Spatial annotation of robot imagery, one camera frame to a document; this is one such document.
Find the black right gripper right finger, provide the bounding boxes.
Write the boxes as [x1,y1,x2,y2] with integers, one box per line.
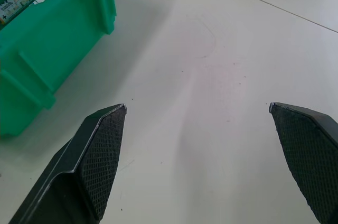
[268,101,338,224]

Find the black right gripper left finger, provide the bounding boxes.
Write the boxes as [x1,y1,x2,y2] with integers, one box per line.
[8,104,128,224]

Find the green plastic bin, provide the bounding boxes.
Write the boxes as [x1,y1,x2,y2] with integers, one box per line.
[0,0,117,138]

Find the white AA battery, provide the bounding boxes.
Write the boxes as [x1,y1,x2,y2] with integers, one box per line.
[0,0,38,25]

